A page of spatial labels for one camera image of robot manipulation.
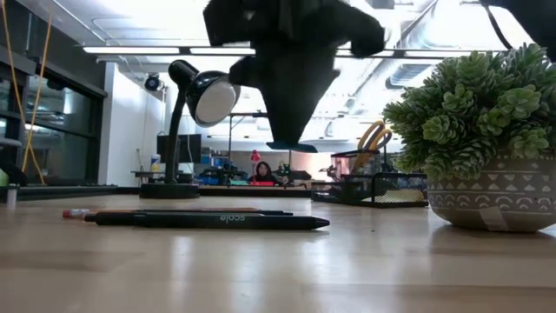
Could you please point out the green succulent in patterned pot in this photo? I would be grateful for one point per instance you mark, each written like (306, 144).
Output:
(478, 108)

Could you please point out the black ballpoint pen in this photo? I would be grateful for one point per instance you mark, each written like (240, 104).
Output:
(260, 221)
(269, 212)
(113, 218)

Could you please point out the black round wall camera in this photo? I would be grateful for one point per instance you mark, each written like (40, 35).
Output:
(152, 82)

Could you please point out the grey tape strip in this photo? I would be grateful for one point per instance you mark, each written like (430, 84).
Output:
(493, 217)

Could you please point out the white plastic bottle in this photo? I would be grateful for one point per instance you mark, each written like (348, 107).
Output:
(155, 163)

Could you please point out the orange pencil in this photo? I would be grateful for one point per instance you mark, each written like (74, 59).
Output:
(78, 213)

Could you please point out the black computer monitor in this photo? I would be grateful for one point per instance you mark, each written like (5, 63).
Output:
(189, 148)

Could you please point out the cluttered workbench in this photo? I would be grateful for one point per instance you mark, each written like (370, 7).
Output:
(208, 178)

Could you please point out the green round object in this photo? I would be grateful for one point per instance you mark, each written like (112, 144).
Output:
(3, 177)

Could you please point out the small red object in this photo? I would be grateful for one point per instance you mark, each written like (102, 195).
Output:
(255, 155)

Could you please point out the black metal frame stand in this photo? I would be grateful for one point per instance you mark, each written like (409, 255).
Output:
(243, 115)

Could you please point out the person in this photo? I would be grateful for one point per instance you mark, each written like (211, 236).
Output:
(263, 171)

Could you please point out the black mesh desk organizer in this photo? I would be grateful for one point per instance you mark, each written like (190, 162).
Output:
(391, 182)

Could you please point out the blue storage bins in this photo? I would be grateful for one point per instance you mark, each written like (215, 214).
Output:
(215, 163)

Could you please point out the white cylindrical post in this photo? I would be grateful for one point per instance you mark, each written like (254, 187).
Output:
(11, 200)

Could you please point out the black desk lamp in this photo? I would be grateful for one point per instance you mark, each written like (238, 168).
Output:
(191, 82)

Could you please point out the black aluminium table frame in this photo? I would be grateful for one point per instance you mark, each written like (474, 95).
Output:
(87, 191)

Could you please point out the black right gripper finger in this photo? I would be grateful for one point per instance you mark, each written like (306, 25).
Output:
(282, 100)
(310, 100)

